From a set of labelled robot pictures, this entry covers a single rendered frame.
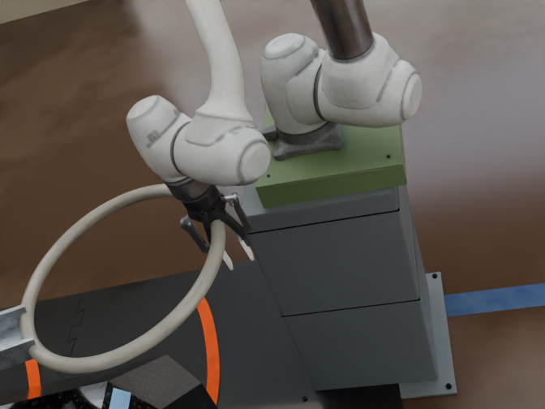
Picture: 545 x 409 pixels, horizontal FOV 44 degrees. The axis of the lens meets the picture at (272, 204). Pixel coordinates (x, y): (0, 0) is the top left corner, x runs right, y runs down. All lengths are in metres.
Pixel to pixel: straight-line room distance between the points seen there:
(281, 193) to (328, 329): 0.52
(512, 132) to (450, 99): 0.41
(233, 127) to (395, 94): 0.47
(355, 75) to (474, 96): 1.92
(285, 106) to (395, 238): 0.44
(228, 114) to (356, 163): 0.57
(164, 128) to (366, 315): 0.97
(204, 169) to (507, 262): 1.58
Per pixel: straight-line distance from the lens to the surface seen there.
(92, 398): 1.45
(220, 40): 1.18
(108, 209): 1.64
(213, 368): 2.46
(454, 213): 2.73
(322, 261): 1.80
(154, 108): 1.22
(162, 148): 1.21
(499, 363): 2.26
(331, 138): 1.70
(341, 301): 1.92
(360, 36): 1.44
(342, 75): 1.47
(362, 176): 1.63
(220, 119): 1.13
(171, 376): 1.66
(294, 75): 1.58
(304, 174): 1.65
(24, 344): 1.46
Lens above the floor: 1.86
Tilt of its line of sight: 38 degrees down
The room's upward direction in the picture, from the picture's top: 21 degrees counter-clockwise
